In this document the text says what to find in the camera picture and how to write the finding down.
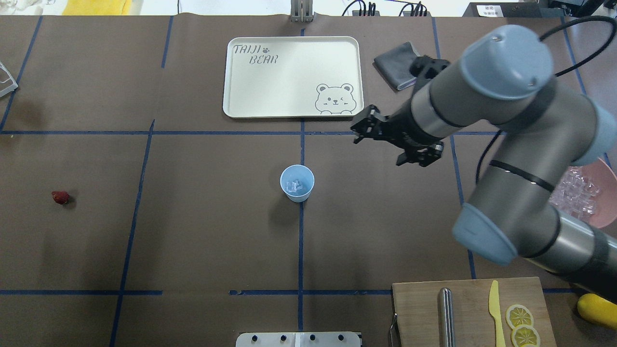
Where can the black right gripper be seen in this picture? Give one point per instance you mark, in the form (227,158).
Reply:
(404,128)

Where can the red strawberry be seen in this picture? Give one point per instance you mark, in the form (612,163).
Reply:
(60,197)

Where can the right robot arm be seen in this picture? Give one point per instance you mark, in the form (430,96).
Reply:
(506,78)

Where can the light blue plastic cup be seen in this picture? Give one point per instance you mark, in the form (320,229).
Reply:
(302,173)

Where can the pile of clear ice cubes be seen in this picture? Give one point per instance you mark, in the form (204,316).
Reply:
(576,195)

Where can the grey folded cloth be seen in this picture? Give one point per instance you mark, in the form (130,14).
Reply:
(394,66)

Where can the cream bear serving tray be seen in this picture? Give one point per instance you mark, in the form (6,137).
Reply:
(284,77)

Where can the wooden cutting board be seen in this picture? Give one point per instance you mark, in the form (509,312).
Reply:
(417,308)

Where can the yellow plastic knife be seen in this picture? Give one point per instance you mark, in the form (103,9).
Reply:
(495,312)

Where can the steel tube with black cap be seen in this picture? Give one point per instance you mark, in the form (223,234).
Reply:
(447,335)

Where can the pink plastic bowl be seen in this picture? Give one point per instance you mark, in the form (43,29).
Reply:
(605,177)

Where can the lemon slice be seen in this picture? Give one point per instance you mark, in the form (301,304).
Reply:
(525,336)
(518,315)

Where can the yellow lemon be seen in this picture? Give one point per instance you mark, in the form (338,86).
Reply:
(597,310)

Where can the yellow cloth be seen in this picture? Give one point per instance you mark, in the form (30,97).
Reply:
(97,7)

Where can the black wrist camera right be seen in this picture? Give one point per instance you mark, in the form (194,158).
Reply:
(424,69)

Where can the aluminium frame post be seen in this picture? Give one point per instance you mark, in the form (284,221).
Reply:
(301,11)

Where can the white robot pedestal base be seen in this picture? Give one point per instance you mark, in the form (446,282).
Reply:
(300,339)

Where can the white wire cup rack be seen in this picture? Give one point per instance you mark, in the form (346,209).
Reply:
(7,82)

